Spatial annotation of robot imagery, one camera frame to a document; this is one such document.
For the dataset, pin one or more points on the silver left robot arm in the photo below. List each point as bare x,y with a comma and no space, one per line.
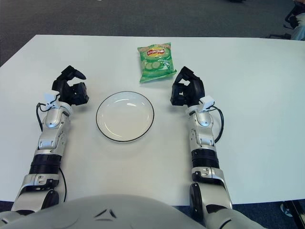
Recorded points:
52,124

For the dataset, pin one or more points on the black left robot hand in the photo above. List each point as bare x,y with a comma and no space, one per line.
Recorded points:
69,94

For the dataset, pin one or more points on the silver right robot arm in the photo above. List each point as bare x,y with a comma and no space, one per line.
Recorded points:
205,133

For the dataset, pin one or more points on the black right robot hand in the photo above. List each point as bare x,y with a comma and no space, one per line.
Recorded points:
195,90

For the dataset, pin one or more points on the green potato chip bag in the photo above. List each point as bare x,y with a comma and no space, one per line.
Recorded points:
156,64

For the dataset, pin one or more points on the grey robot torso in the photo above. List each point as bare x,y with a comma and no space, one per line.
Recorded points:
107,214

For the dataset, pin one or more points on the white plate with black rim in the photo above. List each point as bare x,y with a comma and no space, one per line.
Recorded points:
125,117

